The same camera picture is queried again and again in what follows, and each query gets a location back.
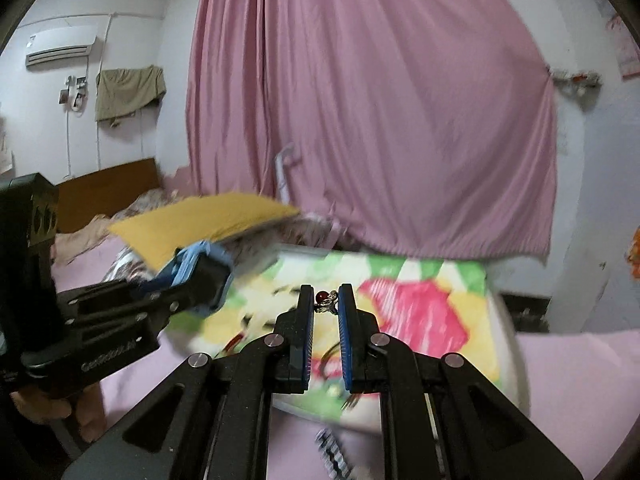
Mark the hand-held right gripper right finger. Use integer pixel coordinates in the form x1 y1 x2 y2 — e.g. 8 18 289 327
338 283 586 480

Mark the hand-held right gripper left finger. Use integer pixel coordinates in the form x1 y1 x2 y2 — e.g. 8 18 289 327
62 284 316 480

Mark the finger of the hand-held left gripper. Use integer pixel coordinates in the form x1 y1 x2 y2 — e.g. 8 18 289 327
54 241 208 317
72 254 234 343

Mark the red bead earring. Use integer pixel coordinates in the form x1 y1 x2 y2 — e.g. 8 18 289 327
314 289 342 314

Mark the black and white hair clip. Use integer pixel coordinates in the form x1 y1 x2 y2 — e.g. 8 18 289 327
315 427 357 479

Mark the person's left hand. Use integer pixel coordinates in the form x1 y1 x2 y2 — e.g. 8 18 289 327
10 382 106 443

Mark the yellow cushion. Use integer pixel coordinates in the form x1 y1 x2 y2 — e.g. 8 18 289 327
107 191 301 271

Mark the wooden headboard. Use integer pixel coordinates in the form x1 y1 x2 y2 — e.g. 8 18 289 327
52 157 161 234

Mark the colourful printed folding table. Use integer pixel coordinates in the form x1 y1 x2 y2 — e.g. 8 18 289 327
165 245 532 433

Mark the white plastic pipe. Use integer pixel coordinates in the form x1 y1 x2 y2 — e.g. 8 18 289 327
274 142 301 202

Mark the olive hanging cloth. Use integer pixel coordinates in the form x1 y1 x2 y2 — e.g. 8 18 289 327
95 66 167 124

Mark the white air conditioner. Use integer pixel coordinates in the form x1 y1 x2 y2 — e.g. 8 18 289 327
25 27 99 69

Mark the pink curtain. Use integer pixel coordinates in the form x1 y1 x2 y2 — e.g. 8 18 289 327
186 0 559 264

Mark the pink bed sheet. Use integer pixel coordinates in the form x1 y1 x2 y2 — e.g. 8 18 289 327
50 240 640 480

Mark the brown hair tie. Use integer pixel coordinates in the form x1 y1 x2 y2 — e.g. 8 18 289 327
319 342 346 382

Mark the wall socket with charger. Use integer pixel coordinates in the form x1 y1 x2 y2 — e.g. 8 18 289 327
60 76 87 112

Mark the orange wall ornament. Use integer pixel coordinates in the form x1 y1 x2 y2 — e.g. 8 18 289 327
627 227 640 281

